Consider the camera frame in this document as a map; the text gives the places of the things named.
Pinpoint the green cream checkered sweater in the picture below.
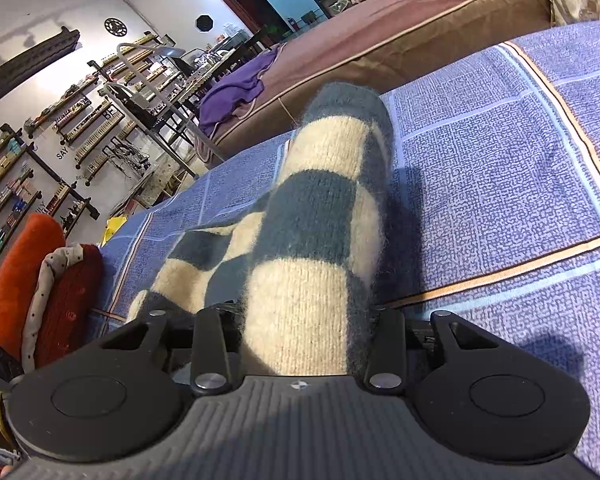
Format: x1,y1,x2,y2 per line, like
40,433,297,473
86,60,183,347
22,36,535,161
129,82,393,376

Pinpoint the blue plaid bed sheet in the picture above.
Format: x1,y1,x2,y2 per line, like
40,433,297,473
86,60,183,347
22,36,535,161
114,22,600,479

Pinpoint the purple cloth on bed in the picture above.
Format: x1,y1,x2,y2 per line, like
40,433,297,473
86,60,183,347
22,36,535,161
199,44,284,136

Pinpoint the metal display rack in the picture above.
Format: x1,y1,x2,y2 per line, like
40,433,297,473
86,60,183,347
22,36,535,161
87,42,226,179

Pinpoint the dark cluttered work table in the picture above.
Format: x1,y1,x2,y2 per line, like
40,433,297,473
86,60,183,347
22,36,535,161
170,29,277,82

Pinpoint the brown bed with maroon cover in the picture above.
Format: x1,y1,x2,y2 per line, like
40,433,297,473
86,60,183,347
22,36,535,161
210,0,550,157

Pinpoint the round black wall clock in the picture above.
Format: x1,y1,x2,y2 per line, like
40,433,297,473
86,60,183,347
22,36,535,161
104,18,128,37

